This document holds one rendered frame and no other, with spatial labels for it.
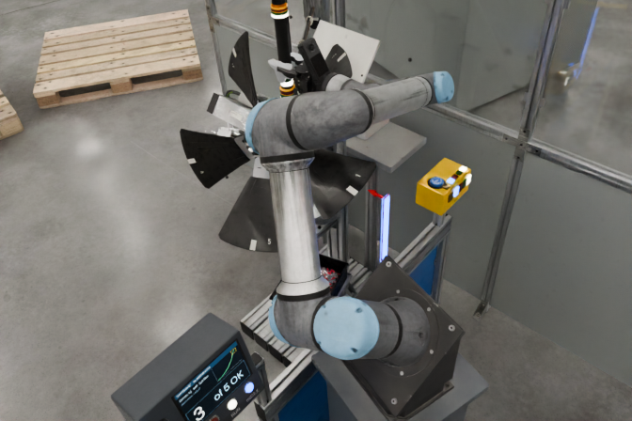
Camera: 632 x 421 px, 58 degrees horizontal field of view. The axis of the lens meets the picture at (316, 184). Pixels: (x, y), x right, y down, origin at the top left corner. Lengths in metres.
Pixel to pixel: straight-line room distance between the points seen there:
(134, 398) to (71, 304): 1.94
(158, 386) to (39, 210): 2.62
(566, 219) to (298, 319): 1.31
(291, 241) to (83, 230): 2.39
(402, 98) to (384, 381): 0.63
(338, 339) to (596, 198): 1.27
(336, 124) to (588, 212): 1.30
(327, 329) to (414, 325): 0.20
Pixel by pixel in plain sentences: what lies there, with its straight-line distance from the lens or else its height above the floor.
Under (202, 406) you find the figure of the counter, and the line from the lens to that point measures 1.26.
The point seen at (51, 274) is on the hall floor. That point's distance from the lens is 3.32.
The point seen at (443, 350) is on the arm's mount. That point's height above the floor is 1.19.
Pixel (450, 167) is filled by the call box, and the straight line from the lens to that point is 1.86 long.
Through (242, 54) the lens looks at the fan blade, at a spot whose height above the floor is 1.36.
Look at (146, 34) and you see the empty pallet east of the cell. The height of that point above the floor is 0.14.
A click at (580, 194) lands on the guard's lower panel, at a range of 2.18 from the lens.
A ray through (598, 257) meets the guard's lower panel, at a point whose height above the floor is 0.64.
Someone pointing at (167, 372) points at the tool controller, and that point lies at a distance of 1.23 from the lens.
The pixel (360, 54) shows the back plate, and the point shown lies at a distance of 1.95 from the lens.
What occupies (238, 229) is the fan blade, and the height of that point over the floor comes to 0.98.
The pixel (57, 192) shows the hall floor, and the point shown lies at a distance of 3.81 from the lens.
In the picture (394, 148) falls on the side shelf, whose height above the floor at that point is 0.86.
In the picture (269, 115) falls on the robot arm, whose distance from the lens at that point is 1.16.
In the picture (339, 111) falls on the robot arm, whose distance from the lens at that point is 1.10.
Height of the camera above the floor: 2.26
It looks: 42 degrees down
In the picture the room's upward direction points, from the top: 4 degrees counter-clockwise
